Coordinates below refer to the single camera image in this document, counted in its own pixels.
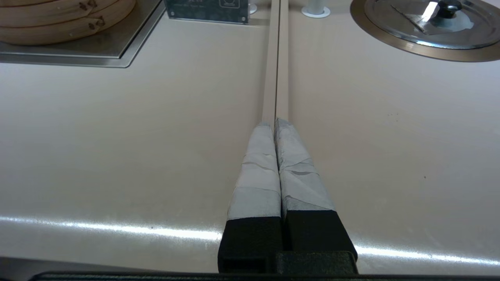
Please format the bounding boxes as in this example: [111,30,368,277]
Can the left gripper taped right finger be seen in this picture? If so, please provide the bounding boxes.
[275,118,358,256]

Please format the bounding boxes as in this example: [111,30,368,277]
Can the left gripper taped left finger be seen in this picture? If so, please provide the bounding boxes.
[218,122,282,274]

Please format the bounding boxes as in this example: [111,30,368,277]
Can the steel hinged pot lid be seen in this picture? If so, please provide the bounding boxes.
[364,0,500,50]

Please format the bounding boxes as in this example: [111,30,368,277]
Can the clear acrylic sign holder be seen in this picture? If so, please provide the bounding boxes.
[164,0,250,25]

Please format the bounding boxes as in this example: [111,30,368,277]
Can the recessed steel tray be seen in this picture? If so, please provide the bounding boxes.
[0,0,166,69]

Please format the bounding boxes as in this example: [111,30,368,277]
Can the bamboo steamer stack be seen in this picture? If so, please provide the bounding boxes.
[0,0,136,45]

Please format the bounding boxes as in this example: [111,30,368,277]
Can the bronze counter ring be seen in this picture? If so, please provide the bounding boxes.
[350,0,500,63]

